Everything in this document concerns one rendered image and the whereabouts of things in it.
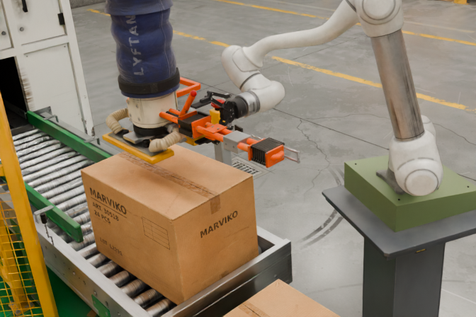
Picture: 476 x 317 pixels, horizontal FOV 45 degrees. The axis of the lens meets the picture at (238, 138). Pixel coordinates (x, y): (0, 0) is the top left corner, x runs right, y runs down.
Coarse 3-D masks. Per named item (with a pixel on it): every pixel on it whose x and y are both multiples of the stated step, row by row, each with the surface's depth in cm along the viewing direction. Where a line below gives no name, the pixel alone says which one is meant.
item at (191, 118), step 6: (186, 114) 200; (192, 114) 202; (198, 114) 203; (204, 114) 200; (180, 120) 197; (186, 120) 198; (192, 120) 198; (198, 120) 194; (204, 120) 196; (210, 120) 198; (180, 126) 199; (186, 126) 195; (192, 126) 194; (204, 126) 197; (180, 132) 199; (186, 132) 196; (192, 132) 195; (198, 132) 196
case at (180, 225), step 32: (128, 160) 239; (192, 160) 235; (96, 192) 231; (128, 192) 214; (160, 192) 212; (192, 192) 211; (224, 192) 210; (96, 224) 242; (128, 224) 220; (160, 224) 202; (192, 224) 202; (224, 224) 215; (128, 256) 230; (160, 256) 211; (192, 256) 207; (224, 256) 220; (256, 256) 235; (160, 288) 220; (192, 288) 211
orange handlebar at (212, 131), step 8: (184, 80) 240; (184, 88) 230; (192, 88) 231; (176, 96) 227; (176, 112) 208; (176, 120) 202; (200, 128) 193; (208, 128) 191; (216, 128) 191; (224, 128) 191; (208, 136) 191; (216, 136) 187; (240, 144) 180; (280, 152) 172; (272, 160) 171
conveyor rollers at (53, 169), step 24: (24, 144) 363; (48, 144) 363; (24, 168) 331; (48, 168) 329; (72, 168) 328; (48, 192) 303; (72, 192) 301; (72, 216) 283; (72, 240) 266; (96, 264) 245; (120, 288) 227; (144, 288) 231
